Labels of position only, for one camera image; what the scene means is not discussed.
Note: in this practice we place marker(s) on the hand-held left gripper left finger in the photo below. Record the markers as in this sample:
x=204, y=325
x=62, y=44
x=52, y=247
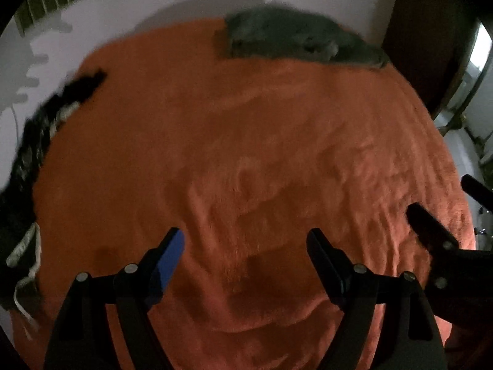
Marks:
x=171, y=262

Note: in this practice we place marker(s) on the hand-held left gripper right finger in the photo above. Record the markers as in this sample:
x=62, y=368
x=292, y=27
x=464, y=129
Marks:
x=323, y=266

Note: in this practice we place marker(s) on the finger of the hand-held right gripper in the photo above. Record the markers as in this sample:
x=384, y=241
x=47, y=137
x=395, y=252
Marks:
x=427, y=223
x=475, y=189

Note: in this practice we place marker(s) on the grey fleece cloth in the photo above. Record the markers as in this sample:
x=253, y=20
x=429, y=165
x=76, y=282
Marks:
x=269, y=31

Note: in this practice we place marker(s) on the orange blanket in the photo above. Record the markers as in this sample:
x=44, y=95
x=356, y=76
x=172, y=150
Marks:
x=250, y=142

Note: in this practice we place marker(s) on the dark wooden door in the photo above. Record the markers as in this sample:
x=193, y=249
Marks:
x=423, y=46

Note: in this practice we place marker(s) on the wall vent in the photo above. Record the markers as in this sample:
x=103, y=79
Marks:
x=50, y=0

